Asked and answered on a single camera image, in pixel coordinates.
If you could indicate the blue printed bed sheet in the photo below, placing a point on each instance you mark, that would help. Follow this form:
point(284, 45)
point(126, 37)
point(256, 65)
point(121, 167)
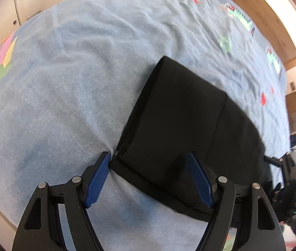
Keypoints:
point(58, 96)

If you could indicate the black pants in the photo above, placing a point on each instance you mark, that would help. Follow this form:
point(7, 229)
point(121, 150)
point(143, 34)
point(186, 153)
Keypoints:
point(179, 115)

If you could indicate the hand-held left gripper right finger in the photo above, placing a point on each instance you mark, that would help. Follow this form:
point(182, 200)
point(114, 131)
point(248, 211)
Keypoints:
point(200, 181)

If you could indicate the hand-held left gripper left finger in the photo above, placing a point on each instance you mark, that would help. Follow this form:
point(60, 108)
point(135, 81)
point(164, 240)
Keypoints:
point(98, 181)

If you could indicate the wooden headboard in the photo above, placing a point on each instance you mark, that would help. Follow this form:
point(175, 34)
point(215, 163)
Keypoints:
point(263, 10)

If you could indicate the blue dinosaur print pillow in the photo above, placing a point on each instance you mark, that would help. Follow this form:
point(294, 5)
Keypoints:
point(239, 21)
point(273, 60)

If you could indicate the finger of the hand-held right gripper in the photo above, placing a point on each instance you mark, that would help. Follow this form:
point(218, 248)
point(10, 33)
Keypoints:
point(275, 160)

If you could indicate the white wardrobe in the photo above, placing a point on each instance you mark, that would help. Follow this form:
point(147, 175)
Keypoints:
point(32, 0)

